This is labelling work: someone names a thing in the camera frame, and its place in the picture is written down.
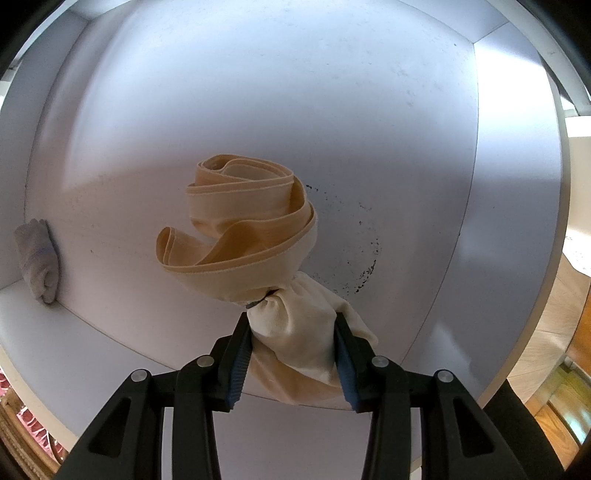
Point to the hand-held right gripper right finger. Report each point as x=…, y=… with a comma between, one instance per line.
x=346, y=369

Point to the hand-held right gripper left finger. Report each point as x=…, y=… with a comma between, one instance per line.
x=238, y=364

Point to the cream cloth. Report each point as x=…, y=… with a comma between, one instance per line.
x=249, y=221

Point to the white shelf unit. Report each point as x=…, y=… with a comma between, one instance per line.
x=323, y=115

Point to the red cloth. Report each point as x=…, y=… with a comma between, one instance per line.
x=32, y=424

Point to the white knitted sock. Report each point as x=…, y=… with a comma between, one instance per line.
x=37, y=263

